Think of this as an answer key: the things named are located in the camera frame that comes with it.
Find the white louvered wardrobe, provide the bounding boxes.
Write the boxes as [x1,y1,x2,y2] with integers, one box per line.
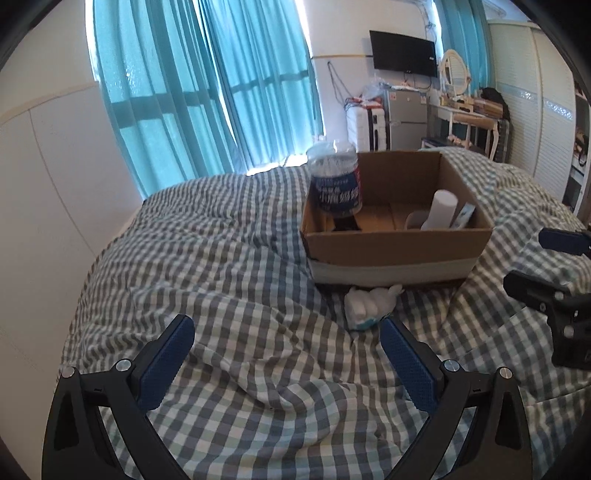
[487,21,591,214]

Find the cardboard box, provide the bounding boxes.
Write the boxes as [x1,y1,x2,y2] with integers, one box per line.
[300,150,496,284]

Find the clear plastic bag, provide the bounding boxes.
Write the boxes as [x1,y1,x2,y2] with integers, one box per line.
[360,80,387,105]

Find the black wall television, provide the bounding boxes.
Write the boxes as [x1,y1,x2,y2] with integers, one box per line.
[369,30,438,79]

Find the white plastic bottle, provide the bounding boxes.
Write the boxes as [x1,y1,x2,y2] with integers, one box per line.
[420,189,459,230]

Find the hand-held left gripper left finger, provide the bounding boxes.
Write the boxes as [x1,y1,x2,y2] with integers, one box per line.
[41,315,195,480]

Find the white suitcase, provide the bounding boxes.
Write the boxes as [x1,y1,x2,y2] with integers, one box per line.
[346,104,389,153]

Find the small white tube box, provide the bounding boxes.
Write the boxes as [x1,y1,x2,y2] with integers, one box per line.
[450,203,476,230]

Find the white dressing table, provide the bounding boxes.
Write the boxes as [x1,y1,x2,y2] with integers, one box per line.
[427,97,502,160]

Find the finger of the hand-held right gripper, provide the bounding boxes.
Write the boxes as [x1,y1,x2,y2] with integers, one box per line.
[538,227,591,256]
[503,270,591,319]

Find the white oval vanity mirror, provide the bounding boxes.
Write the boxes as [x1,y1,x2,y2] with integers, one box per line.
[438,49,472,98]

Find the narrow teal curtain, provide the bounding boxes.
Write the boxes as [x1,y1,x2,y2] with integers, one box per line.
[434,0,491,99]

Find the black bag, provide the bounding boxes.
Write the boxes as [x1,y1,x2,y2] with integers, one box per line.
[478,87,509,119]

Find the silver small fridge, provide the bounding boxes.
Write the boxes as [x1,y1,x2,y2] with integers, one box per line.
[387,88,430,151]

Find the wooden box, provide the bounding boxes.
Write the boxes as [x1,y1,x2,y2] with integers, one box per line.
[471,99,502,119]

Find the cotton swab jar blue label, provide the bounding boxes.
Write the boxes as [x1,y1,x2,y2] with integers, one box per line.
[306,141,364,217]

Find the dark suitcase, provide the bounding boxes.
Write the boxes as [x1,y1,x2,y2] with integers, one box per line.
[496,117,513,162]

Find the grey checked blanket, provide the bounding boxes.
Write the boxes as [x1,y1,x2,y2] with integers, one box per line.
[60,148,591,480]

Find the wide teal curtain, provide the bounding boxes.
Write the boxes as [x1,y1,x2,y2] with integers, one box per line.
[92,0,242,200]

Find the black wall cable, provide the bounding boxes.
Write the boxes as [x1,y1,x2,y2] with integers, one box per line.
[327,60,350,110]

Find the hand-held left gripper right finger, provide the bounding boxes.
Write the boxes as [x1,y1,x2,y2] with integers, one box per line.
[381,316,532,480]

